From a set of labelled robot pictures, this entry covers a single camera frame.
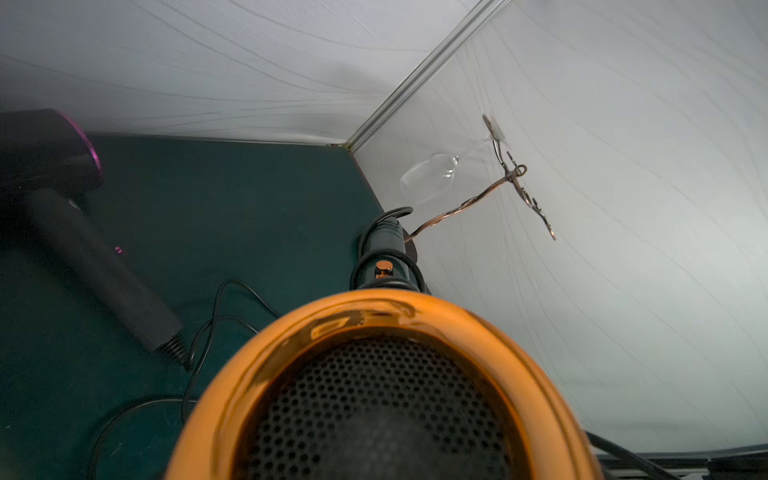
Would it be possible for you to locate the green hair dryer cord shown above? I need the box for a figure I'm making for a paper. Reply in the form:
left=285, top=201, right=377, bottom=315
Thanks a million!
left=349, top=206, right=428, bottom=294

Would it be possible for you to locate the green hair dryer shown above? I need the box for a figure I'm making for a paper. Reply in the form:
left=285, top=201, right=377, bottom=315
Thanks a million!
left=165, top=211, right=602, bottom=479

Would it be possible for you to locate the black hair dryer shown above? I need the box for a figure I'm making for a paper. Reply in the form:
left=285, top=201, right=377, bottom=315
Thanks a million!
left=1, top=109, right=189, bottom=366

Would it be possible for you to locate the green table mat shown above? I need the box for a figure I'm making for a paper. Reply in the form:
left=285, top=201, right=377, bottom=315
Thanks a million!
left=1, top=136, right=381, bottom=479

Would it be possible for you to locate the copper wire glass rack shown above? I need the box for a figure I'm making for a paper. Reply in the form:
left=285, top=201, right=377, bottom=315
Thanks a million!
left=405, top=113, right=557, bottom=242

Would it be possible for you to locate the black hair dryer cord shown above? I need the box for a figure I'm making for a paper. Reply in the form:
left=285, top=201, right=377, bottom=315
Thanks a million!
left=86, top=279, right=282, bottom=480

